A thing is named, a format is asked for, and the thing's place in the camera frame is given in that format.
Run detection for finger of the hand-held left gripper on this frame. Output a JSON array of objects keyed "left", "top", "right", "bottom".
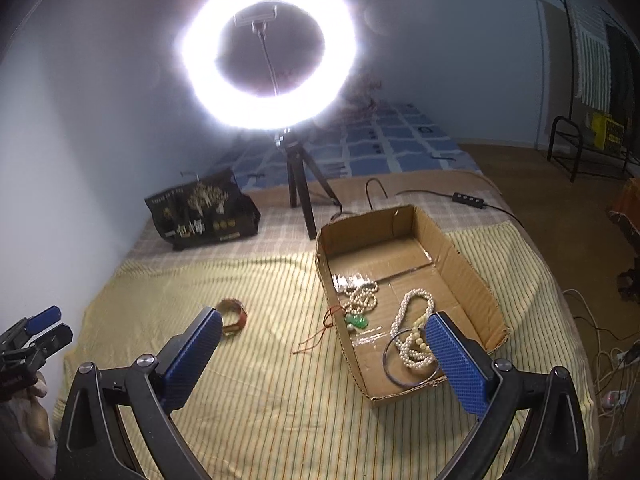
[
  {"left": 27, "top": 306, "right": 62, "bottom": 333},
  {"left": 32, "top": 324, "right": 73, "bottom": 366}
]

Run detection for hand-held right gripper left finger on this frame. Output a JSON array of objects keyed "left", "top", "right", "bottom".
[{"left": 56, "top": 307, "right": 223, "bottom": 480}]

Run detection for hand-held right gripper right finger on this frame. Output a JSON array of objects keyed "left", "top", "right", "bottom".
[{"left": 425, "top": 311, "right": 588, "bottom": 480}]

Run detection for white pearl necklace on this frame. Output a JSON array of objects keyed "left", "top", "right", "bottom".
[
  {"left": 390, "top": 289, "right": 441, "bottom": 372},
  {"left": 345, "top": 274, "right": 379, "bottom": 333}
]

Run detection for thin blue bangle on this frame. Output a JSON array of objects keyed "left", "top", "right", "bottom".
[{"left": 382, "top": 332, "right": 448, "bottom": 387}]

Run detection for gold and red bangle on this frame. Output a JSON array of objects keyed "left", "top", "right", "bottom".
[{"left": 217, "top": 298, "right": 249, "bottom": 336}]

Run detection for cardboard box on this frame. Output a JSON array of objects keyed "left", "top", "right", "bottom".
[{"left": 315, "top": 204, "right": 511, "bottom": 408}]

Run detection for red cord green pendant necklace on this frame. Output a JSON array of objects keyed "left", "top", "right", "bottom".
[{"left": 292, "top": 305, "right": 371, "bottom": 356}]

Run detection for person's left hand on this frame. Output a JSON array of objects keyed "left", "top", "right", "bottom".
[{"left": 12, "top": 372, "right": 55, "bottom": 448}]

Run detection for yellow striped cloth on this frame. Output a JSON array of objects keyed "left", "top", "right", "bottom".
[{"left": 52, "top": 222, "right": 601, "bottom": 480}]

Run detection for black printed bag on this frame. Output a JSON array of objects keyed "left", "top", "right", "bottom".
[{"left": 145, "top": 167, "right": 262, "bottom": 252}]

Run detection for beige checked bedsheet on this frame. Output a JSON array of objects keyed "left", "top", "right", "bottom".
[{"left": 132, "top": 170, "right": 526, "bottom": 266}]

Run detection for black stand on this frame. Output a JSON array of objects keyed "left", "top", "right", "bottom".
[{"left": 617, "top": 270, "right": 640, "bottom": 301}]

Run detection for black tripod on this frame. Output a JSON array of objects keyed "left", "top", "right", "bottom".
[{"left": 272, "top": 127, "right": 343, "bottom": 241}]

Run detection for blue patchwork blanket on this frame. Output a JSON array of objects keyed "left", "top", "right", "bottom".
[{"left": 227, "top": 100, "right": 483, "bottom": 193}]

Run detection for black clothes rack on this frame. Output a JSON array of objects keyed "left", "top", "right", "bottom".
[{"left": 547, "top": 0, "right": 640, "bottom": 183}]

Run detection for yellow crate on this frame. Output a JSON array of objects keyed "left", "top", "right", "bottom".
[{"left": 590, "top": 112, "right": 626, "bottom": 153}]

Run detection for dried branch bundle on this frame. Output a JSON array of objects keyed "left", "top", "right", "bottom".
[{"left": 345, "top": 72, "right": 388, "bottom": 116}]

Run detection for striped white towel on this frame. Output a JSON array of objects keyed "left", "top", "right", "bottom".
[{"left": 570, "top": 0, "right": 613, "bottom": 111}]

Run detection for dark hanging clothes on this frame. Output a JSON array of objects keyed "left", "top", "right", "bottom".
[{"left": 605, "top": 22, "right": 640, "bottom": 121}]

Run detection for white cables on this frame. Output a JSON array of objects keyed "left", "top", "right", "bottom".
[{"left": 562, "top": 287, "right": 640, "bottom": 461}]

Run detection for black cable with switch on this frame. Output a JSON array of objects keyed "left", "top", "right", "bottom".
[{"left": 365, "top": 177, "right": 526, "bottom": 231}]

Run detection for white ring light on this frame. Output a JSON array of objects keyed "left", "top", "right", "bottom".
[{"left": 180, "top": 0, "right": 362, "bottom": 128}]

